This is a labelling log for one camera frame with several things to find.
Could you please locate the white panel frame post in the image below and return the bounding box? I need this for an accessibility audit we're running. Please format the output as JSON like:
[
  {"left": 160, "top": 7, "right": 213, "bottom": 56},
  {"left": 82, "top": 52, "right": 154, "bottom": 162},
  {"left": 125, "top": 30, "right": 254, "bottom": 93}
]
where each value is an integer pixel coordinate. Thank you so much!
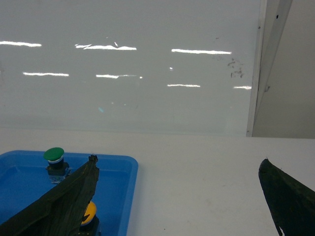
[{"left": 246, "top": 0, "right": 292, "bottom": 137}]

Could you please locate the yellow mushroom push button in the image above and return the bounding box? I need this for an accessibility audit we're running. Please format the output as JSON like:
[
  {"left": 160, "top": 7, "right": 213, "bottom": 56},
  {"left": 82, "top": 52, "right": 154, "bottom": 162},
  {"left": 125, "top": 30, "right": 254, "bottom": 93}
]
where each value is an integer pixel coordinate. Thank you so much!
[{"left": 77, "top": 201, "right": 101, "bottom": 236}]

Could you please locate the green mushroom push button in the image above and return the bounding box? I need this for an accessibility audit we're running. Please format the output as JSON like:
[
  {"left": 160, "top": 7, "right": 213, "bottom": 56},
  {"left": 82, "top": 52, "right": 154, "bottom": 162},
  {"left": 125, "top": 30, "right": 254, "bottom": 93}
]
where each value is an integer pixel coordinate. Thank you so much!
[{"left": 43, "top": 147, "right": 70, "bottom": 184}]

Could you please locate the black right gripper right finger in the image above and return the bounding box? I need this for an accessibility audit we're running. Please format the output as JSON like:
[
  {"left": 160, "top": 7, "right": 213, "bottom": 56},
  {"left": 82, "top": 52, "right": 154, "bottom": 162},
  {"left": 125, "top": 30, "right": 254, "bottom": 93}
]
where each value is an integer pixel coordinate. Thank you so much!
[{"left": 258, "top": 159, "right": 315, "bottom": 236}]

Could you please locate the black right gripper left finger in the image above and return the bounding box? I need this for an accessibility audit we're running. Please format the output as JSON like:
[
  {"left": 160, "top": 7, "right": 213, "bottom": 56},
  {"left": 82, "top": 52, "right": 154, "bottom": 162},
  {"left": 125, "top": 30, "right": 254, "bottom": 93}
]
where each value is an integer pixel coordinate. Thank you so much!
[{"left": 0, "top": 155, "right": 99, "bottom": 236}]

